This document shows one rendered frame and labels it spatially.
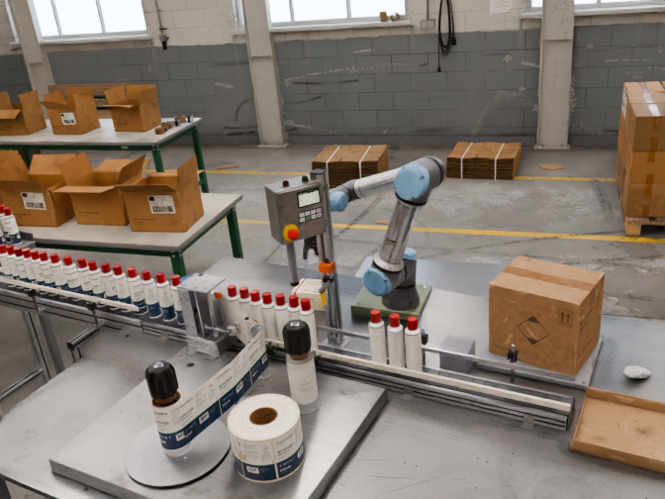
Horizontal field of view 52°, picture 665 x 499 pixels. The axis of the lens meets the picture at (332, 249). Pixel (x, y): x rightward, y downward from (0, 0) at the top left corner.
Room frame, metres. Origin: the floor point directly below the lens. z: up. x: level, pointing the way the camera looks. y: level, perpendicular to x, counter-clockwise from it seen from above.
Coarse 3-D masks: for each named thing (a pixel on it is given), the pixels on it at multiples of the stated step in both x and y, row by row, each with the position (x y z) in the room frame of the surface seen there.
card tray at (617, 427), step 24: (600, 408) 1.63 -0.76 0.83; (624, 408) 1.62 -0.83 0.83; (648, 408) 1.61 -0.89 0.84; (576, 432) 1.54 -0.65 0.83; (600, 432) 1.53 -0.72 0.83; (624, 432) 1.52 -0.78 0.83; (648, 432) 1.51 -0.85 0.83; (600, 456) 1.44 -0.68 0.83; (624, 456) 1.40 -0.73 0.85; (648, 456) 1.38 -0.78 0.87
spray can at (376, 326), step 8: (376, 312) 1.91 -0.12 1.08; (376, 320) 1.90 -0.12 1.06; (376, 328) 1.89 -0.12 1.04; (384, 328) 1.91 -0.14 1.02; (376, 336) 1.89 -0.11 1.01; (384, 336) 1.90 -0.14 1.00; (376, 344) 1.89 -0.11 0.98; (384, 344) 1.90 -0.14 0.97; (376, 352) 1.89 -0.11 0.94; (384, 352) 1.90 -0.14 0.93; (376, 360) 1.89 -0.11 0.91; (384, 360) 1.90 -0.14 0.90
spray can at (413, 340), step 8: (408, 320) 1.84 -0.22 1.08; (416, 320) 1.84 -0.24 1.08; (408, 328) 1.84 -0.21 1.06; (416, 328) 1.84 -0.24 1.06; (408, 336) 1.83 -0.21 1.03; (416, 336) 1.83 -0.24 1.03; (408, 344) 1.83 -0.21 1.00; (416, 344) 1.83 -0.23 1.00; (408, 352) 1.83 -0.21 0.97; (416, 352) 1.83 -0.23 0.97; (408, 360) 1.84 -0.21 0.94; (416, 360) 1.83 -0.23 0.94; (408, 368) 1.84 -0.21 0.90; (416, 368) 1.83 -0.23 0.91
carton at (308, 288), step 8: (304, 280) 2.54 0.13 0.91; (312, 280) 2.54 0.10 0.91; (320, 280) 2.53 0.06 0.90; (296, 288) 2.48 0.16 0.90; (304, 288) 2.47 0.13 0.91; (312, 288) 2.46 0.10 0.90; (304, 296) 2.43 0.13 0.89; (312, 296) 2.42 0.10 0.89; (320, 296) 2.41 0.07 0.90; (312, 304) 2.42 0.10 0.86; (320, 304) 2.41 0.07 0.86
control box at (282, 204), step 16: (272, 192) 2.08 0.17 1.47; (288, 192) 2.08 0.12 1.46; (320, 192) 2.13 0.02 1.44; (272, 208) 2.10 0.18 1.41; (288, 208) 2.08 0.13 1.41; (304, 208) 2.10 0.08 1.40; (272, 224) 2.12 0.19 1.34; (288, 224) 2.07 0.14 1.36; (304, 224) 2.10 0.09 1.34; (320, 224) 2.12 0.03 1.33; (288, 240) 2.07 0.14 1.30
